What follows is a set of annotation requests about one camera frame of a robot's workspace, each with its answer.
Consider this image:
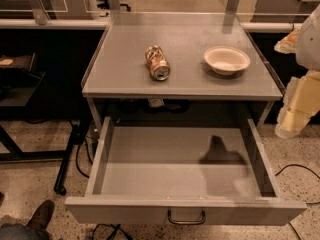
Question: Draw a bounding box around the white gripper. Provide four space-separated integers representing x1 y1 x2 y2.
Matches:
274 5 320 139

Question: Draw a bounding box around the orange soda can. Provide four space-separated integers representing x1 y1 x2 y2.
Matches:
145 45 171 81

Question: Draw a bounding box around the grey open drawer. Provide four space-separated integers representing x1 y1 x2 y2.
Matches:
66 119 307 225

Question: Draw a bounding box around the white paper bowl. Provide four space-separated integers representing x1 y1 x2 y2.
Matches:
204 46 251 76

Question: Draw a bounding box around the grey cabinet table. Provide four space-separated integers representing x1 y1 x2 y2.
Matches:
82 13 282 128

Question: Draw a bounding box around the black side stand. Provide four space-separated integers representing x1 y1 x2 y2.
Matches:
0 54 91 195

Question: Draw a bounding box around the brown shoe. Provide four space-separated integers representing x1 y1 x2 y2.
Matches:
27 200 55 230

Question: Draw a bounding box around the blue jeans leg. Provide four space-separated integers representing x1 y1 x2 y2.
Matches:
0 224 50 240

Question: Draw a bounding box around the black floor cable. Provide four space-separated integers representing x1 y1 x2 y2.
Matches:
274 163 320 206

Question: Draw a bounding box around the black drawer handle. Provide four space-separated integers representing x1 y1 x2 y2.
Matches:
167 210 206 225

